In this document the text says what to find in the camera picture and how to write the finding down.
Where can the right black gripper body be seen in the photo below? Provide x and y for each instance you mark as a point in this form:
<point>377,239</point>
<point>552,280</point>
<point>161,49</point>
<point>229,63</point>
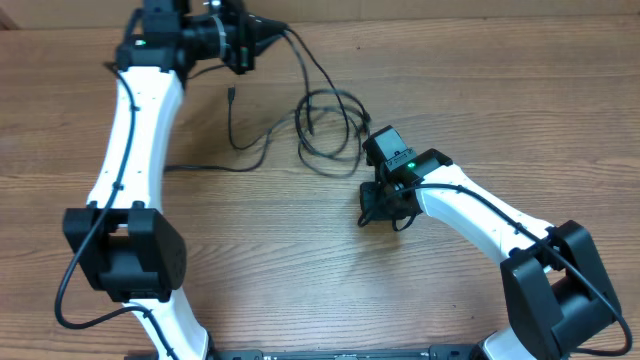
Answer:
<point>390,209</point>

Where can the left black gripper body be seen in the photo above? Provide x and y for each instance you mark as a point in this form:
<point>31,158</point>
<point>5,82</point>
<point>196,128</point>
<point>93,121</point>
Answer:
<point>239,46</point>

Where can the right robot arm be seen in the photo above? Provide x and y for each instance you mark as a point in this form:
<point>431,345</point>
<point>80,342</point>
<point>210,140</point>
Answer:
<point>560,300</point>

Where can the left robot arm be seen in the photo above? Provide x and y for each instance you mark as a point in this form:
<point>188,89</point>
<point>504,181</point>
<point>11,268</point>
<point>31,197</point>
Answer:
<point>120,238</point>

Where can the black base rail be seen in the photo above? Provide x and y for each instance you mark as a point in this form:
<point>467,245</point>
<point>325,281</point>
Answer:
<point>350,354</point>

